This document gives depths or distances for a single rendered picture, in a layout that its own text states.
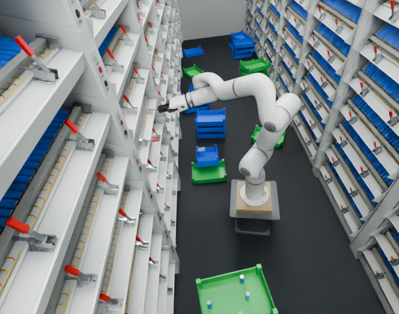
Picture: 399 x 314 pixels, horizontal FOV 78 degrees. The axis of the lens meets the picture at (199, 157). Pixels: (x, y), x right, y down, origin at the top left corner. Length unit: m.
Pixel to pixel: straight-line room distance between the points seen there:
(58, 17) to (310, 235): 1.86
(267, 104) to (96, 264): 0.82
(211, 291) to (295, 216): 1.03
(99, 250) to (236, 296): 0.73
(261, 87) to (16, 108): 0.85
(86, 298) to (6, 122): 0.41
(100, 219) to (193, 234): 1.26
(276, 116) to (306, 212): 1.19
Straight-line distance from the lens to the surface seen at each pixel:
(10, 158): 0.46
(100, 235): 0.75
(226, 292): 1.28
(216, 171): 2.29
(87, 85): 0.79
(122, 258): 0.92
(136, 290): 1.07
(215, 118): 2.63
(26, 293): 0.53
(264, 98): 1.09
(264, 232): 1.93
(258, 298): 1.28
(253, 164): 1.35
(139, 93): 1.28
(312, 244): 1.98
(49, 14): 0.74
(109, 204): 0.80
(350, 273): 1.97
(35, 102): 0.55
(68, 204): 0.60
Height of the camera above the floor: 1.71
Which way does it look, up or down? 44 degrees down
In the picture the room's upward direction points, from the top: 9 degrees counter-clockwise
